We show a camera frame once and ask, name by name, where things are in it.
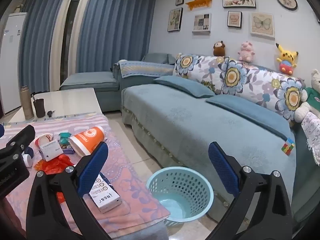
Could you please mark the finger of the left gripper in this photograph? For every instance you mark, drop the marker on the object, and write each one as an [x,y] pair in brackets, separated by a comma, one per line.
[18,143]

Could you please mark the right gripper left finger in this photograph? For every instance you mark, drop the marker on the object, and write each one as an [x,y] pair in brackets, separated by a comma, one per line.
[45,217]

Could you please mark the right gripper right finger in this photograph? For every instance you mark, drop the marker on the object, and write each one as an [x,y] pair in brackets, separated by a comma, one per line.
[260,208]

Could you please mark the white small box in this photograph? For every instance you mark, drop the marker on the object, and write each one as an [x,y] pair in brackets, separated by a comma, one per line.
[50,150]

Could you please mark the teal plastic bag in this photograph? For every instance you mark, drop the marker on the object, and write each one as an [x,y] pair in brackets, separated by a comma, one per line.
[64,138]

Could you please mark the red plastic bag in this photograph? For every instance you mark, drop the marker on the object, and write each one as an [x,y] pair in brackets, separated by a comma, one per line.
[54,166]

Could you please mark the orange paper cup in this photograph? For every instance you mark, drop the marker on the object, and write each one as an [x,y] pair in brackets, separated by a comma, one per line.
[84,143]

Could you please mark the white long carton box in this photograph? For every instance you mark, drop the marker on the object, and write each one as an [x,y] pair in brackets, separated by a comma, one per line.
[104,194]

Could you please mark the white red paper cup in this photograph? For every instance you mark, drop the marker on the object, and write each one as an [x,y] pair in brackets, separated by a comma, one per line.
[43,139]

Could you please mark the small white blue bottle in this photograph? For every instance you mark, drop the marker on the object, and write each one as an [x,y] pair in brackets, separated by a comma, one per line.
[28,155]

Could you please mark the brown thermos bottle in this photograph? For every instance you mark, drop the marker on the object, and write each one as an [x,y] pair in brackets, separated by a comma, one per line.
[25,97]

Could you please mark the black keys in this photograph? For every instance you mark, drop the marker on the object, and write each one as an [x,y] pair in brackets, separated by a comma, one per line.
[50,113]

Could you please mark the dark brown cup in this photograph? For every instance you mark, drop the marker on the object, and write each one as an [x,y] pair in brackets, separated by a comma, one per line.
[39,107]

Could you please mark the blue snack packet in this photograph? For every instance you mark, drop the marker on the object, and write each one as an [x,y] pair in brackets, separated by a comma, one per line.
[67,149]

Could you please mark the white coffee table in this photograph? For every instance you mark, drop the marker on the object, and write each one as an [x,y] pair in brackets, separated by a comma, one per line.
[70,102]

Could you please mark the rubik's cube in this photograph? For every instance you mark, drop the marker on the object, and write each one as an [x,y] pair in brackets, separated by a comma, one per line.
[288,146]

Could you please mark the light blue plastic basket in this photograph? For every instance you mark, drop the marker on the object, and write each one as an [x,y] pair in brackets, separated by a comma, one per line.
[185,193]

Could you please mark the pink patterned table cloth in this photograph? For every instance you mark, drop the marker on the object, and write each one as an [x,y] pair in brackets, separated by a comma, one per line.
[139,216]

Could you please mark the white floral cloth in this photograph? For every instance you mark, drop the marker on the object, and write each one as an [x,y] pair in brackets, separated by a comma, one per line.
[311,128]

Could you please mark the white refrigerator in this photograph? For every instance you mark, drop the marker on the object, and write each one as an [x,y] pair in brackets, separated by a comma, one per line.
[10,50]

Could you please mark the blue pillow near right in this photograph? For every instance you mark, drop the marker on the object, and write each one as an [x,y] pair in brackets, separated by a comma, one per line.
[256,114]

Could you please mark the blue pillow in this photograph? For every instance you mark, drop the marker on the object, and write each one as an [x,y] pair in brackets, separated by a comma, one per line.
[256,114]
[190,87]

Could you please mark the white teddy bear green shirt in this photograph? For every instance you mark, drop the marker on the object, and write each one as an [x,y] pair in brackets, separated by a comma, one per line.
[309,98]

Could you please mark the striped armrest cover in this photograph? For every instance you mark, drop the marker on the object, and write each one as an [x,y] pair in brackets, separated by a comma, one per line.
[125,69]

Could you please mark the blue curtain left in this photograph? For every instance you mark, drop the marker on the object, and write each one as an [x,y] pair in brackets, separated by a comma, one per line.
[36,43]

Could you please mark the blue curtain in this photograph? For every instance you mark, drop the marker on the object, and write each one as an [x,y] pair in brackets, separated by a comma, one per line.
[113,30]
[36,43]

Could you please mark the blue fabric sofa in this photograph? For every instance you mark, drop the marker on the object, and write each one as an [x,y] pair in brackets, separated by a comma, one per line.
[177,129]

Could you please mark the floral sofa back cushion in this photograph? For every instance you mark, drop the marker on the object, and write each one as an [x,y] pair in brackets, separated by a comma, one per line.
[272,90]

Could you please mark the blue curtain right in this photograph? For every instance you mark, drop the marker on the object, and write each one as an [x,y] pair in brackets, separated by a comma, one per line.
[113,30]

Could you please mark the teal back cushion far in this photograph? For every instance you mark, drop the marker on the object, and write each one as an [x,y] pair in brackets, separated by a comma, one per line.
[161,58]

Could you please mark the yellow pikachu plush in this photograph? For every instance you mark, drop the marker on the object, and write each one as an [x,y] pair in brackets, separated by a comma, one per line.
[286,60]

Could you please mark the blue pillow near left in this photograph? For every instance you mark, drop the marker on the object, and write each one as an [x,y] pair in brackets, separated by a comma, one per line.
[190,87]

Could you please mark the pink pig plush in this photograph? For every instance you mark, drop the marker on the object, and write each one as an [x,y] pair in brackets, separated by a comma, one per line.
[246,53]

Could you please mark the brown monkey plush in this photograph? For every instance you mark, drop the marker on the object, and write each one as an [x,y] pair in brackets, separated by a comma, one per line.
[219,49]

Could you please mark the patchwork canvas picture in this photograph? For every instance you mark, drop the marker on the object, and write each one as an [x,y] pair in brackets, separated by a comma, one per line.
[202,24]

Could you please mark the butterfly picture frame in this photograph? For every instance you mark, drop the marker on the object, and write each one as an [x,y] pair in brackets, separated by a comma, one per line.
[262,24]

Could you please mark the flower picture frame dark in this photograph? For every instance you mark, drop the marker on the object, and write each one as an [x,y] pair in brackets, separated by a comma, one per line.
[175,18]

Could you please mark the small heart picture frame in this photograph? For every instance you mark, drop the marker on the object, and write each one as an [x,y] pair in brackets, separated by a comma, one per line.
[234,19]

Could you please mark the small dark picture frame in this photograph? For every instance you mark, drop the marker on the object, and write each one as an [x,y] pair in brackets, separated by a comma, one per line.
[179,2]

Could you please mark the orange wall shelf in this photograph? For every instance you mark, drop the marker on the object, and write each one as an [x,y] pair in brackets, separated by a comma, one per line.
[198,4]

